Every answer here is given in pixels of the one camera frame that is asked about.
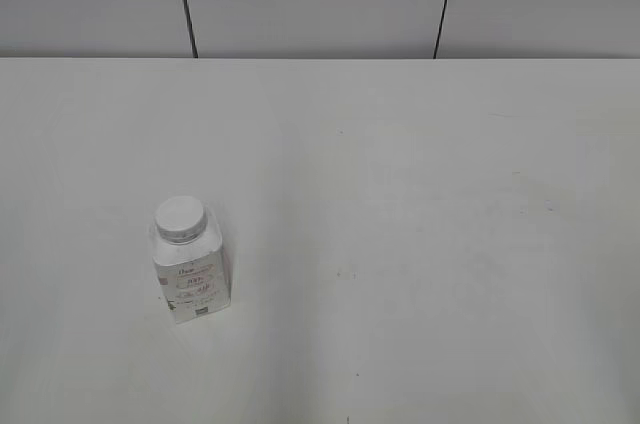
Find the white plastic bottle cap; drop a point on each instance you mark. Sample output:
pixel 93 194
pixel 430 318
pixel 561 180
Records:
pixel 180 218

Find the white yili changqing yogurt bottle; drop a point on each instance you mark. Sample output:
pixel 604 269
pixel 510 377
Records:
pixel 192 274

